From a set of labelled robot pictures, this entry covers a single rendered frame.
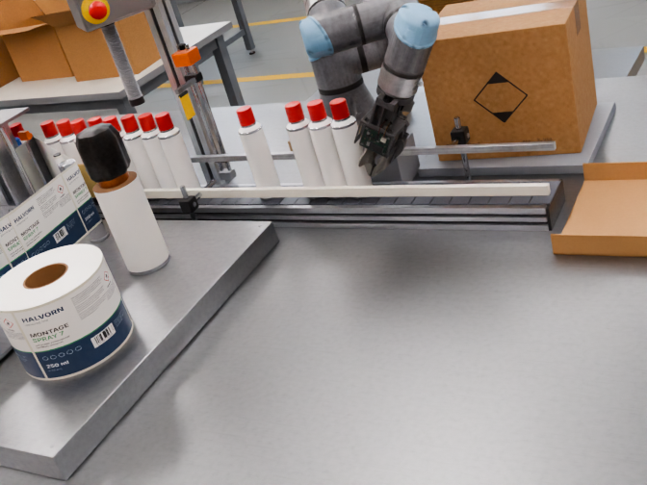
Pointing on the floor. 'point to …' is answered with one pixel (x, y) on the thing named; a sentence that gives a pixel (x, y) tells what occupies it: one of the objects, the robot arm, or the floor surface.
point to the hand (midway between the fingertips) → (374, 168)
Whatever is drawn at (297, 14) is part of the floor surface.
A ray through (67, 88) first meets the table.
